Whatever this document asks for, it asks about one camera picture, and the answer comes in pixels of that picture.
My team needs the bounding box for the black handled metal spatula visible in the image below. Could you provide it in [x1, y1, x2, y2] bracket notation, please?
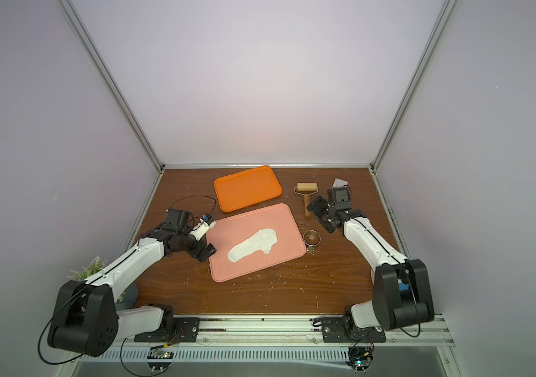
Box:
[332, 178, 348, 187]

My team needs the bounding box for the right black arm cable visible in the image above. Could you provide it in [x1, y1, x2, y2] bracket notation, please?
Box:
[399, 263, 424, 339]

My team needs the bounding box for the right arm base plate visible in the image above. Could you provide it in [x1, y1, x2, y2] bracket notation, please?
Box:
[311, 317, 386, 343]

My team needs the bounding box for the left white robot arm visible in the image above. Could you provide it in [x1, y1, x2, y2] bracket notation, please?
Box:
[43, 209, 216, 357]

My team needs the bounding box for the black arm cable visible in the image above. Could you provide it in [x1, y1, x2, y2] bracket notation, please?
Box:
[399, 263, 424, 339]
[168, 195, 218, 220]

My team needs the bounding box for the pink silicone mat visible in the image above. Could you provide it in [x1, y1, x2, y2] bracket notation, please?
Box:
[207, 204, 307, 283]

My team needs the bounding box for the small green potted plant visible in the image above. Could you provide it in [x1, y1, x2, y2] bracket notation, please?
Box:
[68, 256, 139, 311]

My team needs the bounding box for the wooden rolling pin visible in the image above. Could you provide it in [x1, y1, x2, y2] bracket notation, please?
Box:
[294, 182, 318, 218]

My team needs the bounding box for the orange plastic tray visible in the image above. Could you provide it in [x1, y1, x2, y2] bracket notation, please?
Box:
[214, 166, 283, 213]

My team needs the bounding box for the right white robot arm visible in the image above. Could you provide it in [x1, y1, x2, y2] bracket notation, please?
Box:
[306, 196, 435, 340]

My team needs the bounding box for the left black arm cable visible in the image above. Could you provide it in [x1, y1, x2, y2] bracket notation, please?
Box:
[168, 195, 218, 220]

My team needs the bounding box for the blue dustpan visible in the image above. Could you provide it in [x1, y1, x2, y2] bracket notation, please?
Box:
[398, 280, 413, 295]

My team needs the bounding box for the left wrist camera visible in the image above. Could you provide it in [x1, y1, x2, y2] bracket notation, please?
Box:
[189, 214, 216, 241]

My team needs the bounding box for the white dough lump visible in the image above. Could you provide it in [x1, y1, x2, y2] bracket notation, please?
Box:
[227, 229, 278, 263]

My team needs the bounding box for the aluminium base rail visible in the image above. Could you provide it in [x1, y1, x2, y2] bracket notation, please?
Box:
[81, 315, 454, 365]

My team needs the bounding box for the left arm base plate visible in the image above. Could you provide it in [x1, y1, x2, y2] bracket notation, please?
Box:
[134, 317, 200, 345]

